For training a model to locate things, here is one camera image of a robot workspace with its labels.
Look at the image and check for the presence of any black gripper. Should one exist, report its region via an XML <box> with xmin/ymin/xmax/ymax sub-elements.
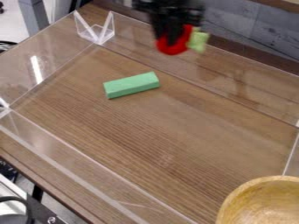
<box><xmin>131</xmin><ymin>0</ymin><xmax>205</xmax><ymax>46</ymax></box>

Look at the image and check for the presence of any red plush fruit green stem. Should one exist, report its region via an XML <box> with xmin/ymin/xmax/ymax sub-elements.
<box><xmin>154</xmin><ymin>24</ymin><xmax>210</xmax><ymax>55</ymax></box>

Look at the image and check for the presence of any green rectangular block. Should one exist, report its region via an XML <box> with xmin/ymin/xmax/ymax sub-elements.
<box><xmin>102</xmin><ymin>72</ymin><xmax>160</xmax><ymax>99</ymax></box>

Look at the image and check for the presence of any grey table leg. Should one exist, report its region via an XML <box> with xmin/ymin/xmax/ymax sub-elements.
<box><xmin>17</xmin><ymin>0</ymin><xmax>49</xmax><ymax>36</ymax></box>

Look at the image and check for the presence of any wooden bowl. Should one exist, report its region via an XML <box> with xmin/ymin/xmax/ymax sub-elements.
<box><xmin>214</xmin><ymin>176</ymin><xmax>299</xmax><ymax>224</ymax></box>

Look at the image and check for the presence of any black metal base device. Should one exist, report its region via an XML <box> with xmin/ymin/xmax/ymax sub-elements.
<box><xmin>0</xmin><ymin>199</ymin><xmax>67</xmax><ymax>224</ymax></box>

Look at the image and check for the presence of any clear acrylic corner bracket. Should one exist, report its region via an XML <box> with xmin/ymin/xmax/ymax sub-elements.
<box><xmin>73</xmin><ymin>10</ymin><xmax>115</xmax><ymax>46</ymax></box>

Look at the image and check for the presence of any black cable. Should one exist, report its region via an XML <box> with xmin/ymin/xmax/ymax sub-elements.
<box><xmin>0</xmin><ymin>195</ymin><xmax>35</xmax><ymax>224</ymax></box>

